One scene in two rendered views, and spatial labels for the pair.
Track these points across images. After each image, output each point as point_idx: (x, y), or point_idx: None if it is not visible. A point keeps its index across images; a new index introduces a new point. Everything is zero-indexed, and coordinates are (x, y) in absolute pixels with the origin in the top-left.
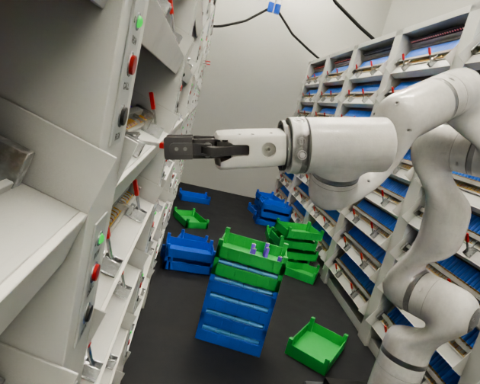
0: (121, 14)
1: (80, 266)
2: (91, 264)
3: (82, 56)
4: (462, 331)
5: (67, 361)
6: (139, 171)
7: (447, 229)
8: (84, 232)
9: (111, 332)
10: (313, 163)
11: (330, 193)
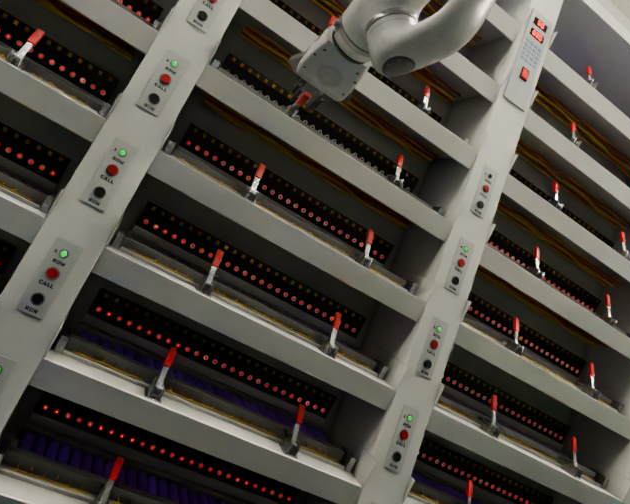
0: None
1: (148, 52)
2: (162, 68)
3: None
4: None
5: (127, 101)
6: (301, 142)
7: None
8: (155, 39)
9: (264, 324)
10: (344, 22)
11: (368, 40)
